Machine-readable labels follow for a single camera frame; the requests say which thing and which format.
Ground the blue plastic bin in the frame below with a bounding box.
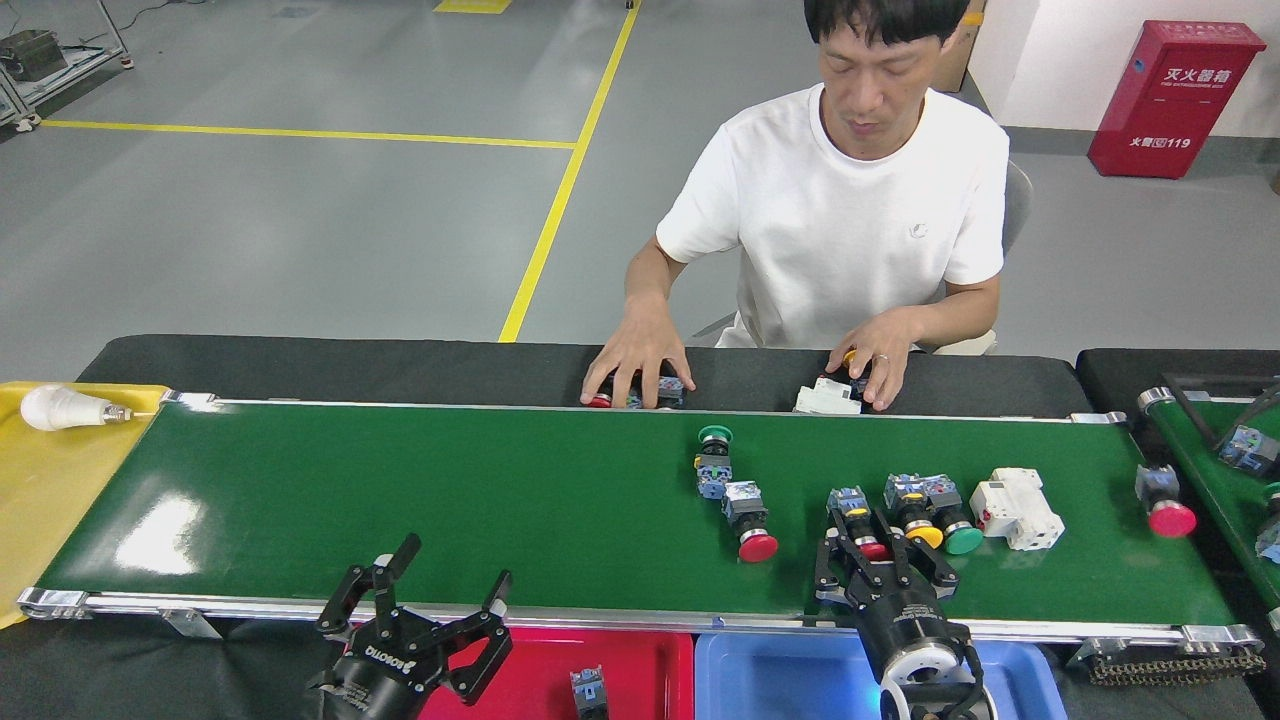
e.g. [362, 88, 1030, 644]
[694, 630, 1069, 720]

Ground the person's right hand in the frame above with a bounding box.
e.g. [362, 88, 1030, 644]
[580, 300, 698, 411]

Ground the white light bulb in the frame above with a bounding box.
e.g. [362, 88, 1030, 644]
[20, 385, 134, 432]

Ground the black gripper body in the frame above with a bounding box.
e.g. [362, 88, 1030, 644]
[848, 575, 973, 673]
[305, 628, 446, 720]

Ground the conveyor drive chain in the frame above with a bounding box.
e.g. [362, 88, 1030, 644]
[1085, 645, 1269, 687]

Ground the black triangular guide frame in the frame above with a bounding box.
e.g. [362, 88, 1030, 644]
[1163, 374, 1280, 453]

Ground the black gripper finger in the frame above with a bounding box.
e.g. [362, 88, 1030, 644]
[813, 505, 881, 606]
[317, 533, 423, 641]
[878, 508, 961, 601]
[425, 570, 514, 706]

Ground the red fire extinguisher box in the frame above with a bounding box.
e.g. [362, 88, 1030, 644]
[1087, 20, 1267, 180]

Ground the yellow plastic tray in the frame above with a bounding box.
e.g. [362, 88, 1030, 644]
[0, 380, 171, 631]

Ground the long green conveyor belt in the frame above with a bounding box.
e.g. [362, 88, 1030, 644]
[18, 390, 1266, 661]

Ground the yellow mushroom push button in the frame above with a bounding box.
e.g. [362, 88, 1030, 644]
[884, 473, 946, 551]
[820, 348, 871, 396]

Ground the red plastic bin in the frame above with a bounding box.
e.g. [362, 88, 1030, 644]
[345, 625, 696, 720]

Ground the metal frame rack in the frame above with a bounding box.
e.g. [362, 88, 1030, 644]
[0, 0, 134, 133]

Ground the person's left hand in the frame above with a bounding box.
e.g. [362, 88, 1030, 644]
[826, 308, 923, 413]

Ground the angled green conveyor belt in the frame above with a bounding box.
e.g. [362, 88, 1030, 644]
[1138, 385, 1280, 631]

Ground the person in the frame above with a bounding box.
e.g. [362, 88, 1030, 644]
[580, 0, 1011, 413]

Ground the grey blue switch part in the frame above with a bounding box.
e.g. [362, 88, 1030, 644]
[1218, 425, 1280, 477]
[625, 375, 687, 411]

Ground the grey metal box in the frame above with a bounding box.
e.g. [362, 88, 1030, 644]
[0, 28, 69, 83]

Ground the brown cardboard box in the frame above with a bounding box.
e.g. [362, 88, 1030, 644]
[930, 0, 986, 93]

